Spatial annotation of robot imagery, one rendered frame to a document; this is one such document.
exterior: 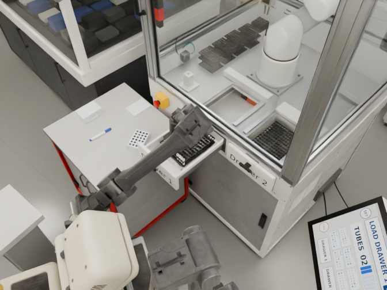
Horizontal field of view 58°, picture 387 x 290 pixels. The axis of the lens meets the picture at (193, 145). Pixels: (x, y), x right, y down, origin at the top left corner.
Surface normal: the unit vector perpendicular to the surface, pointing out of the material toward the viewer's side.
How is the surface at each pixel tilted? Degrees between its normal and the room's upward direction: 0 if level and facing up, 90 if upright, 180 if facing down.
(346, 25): 90
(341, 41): 90
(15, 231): 0
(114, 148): 0
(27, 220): 0
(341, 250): 50
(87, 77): 90
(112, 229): 42
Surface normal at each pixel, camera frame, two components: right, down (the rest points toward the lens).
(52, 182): 0.00, -0.62
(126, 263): 0.66, -0.58
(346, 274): -0.77, -0.44
